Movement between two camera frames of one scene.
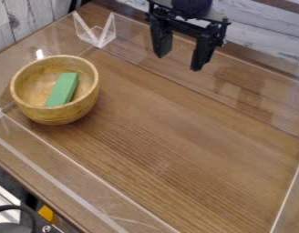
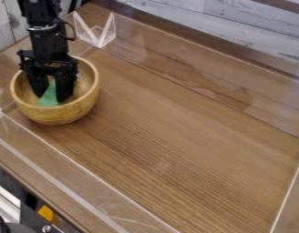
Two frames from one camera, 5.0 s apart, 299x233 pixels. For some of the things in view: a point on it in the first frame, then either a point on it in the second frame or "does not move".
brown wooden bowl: (55, 88) does not move
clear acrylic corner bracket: (95, 35) does not move
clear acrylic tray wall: (88, 202) does not move
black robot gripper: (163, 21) → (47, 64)
